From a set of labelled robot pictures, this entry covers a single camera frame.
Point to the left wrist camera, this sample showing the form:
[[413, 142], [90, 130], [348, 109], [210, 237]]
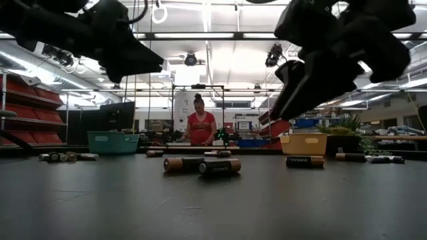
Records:
[[113, 11]]

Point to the potted artificial plant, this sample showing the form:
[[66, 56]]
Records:
[[343, 143]]

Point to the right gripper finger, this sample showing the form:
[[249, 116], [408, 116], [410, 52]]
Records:
[[283, 93], [327, 76]]

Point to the yellow plastic bin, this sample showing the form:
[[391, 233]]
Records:
[[303, 145]]

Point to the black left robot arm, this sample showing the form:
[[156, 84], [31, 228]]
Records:
[[20, 20]]

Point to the teal plastic bin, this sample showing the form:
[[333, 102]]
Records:
[[113, 143]]

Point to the wooden bench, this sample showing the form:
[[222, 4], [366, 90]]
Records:
[[400, 137]]

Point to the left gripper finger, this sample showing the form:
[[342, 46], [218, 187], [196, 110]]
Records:
[[133, 63]]

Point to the silver ventilation duct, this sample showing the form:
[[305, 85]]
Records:
[[33, 71]]

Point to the blue storage bin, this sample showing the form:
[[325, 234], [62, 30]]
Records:
[[251, 143]]

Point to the shelf rack with red bins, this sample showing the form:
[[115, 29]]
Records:
[[30, 115]]

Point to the black overhead frame bar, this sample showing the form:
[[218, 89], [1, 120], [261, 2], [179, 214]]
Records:
[[238, 35]]

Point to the person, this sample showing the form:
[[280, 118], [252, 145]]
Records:
[[200, 130]]

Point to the blue shelf bin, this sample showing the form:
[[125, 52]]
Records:
[[305, 123]]

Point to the framed white sign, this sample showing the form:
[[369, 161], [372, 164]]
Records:
[[244, 125]]

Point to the round black ceiling camera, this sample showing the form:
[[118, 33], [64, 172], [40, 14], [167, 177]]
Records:
[[191, 60]]

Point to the white column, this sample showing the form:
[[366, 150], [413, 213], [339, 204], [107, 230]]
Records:
[[183, 110]]

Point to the tilted red bin rack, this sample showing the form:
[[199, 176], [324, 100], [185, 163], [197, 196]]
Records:
[[278, 128]]

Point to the brown cardboard box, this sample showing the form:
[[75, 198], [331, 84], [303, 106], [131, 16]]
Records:
[[158, 125]]

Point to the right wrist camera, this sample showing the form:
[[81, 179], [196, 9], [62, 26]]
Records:
[[303, 23]]

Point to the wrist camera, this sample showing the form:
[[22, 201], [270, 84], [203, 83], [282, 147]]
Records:
[[303, 23], [113, 11]]

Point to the black hanging camera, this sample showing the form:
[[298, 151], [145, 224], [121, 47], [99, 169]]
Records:
[[273, 55]]

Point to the black track spotlights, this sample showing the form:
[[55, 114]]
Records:
[[63, 60]]

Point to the grey disc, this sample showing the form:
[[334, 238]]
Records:
[[6, 113]]

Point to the black diagonal strut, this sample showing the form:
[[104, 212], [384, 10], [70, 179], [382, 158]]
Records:
[[13, 140]]

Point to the black monitor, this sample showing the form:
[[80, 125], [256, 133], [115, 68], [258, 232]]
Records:
[[116, 116]]

